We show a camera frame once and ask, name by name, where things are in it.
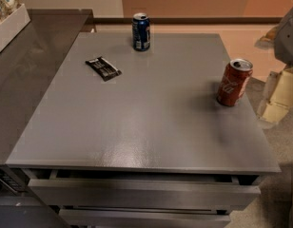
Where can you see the red coke can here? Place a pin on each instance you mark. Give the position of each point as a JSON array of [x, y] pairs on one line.
[[232, 86]]

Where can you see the blue pepsi can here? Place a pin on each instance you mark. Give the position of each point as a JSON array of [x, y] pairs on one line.
[[140, 31]]

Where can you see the black rxbar chocolate wrapper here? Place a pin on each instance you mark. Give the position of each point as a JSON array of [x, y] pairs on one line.
[[104, 68]]

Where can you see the upper grey drawer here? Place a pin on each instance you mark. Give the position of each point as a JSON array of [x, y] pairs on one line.
[[146, 193]]

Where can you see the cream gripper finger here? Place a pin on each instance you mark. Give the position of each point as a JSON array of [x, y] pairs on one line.
[[267, 40], [277, 98]]

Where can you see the lower grey drawer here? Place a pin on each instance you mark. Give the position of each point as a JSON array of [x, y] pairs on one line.
[[139, 219]]

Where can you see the grey drawer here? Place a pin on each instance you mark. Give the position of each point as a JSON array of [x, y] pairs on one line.
[[139, 219], [146, 193]]

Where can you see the white snack box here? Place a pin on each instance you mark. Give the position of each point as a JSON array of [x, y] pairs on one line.
[[12, 25]]

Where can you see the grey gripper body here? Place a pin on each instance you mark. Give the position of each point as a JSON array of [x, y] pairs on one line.
[[287, 42]]

